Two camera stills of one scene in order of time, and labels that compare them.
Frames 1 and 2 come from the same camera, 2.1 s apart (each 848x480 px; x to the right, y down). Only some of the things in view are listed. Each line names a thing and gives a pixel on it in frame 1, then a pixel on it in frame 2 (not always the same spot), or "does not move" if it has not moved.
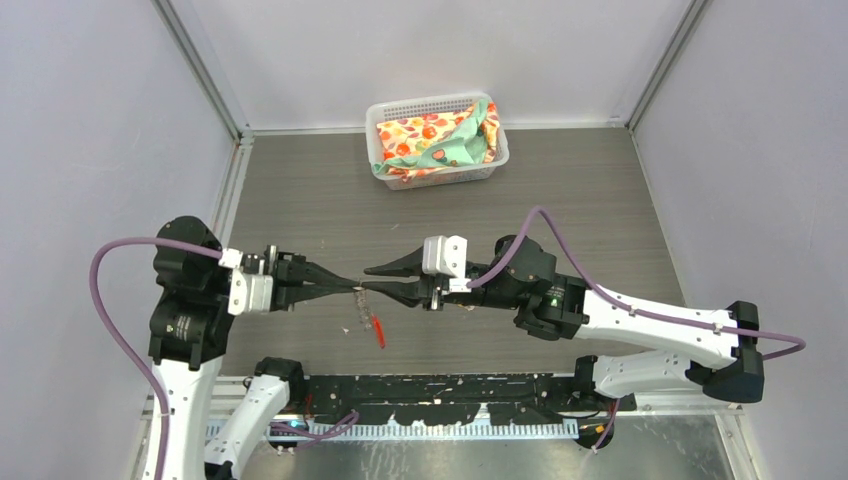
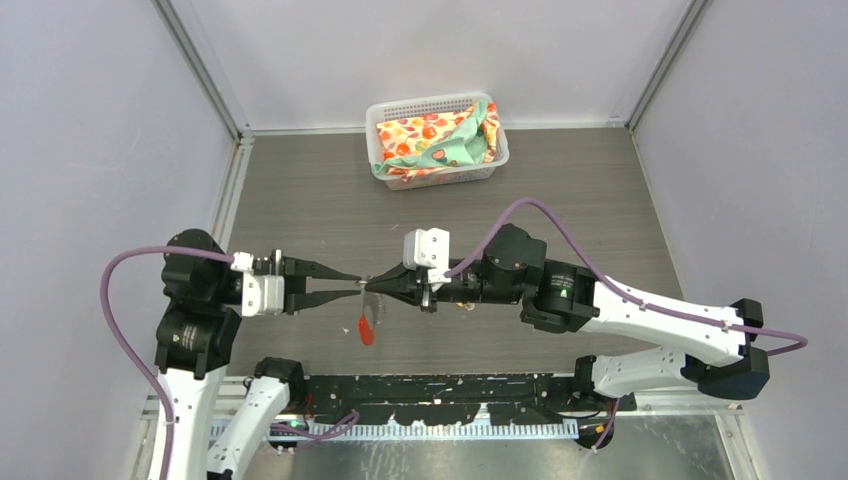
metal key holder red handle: x=379 y=331 -> x=373 y=313
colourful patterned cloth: x=463 y=137 does not move
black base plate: x=447 y=399 does not move
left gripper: x=291 y=273 does not move
